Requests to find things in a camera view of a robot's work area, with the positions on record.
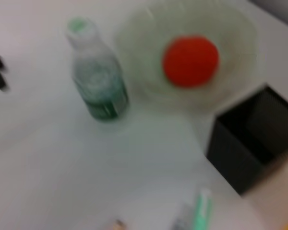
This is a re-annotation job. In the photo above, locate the clear green-label water bottle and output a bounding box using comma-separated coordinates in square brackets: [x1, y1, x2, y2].
[66, 17, 130, 125]

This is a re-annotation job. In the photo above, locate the translucent wavy fruit plate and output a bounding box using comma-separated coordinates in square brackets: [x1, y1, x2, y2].
[113, 1, 260, 114]

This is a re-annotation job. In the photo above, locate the black mesh pen holder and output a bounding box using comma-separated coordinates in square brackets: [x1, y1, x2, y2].
[205, 83, 288, 196]

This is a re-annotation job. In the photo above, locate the orange fruit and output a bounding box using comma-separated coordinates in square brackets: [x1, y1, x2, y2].
[162, 35, 220, 89]

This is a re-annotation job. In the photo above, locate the green pen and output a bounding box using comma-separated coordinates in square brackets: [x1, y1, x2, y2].
[191, 187, 214, 230]

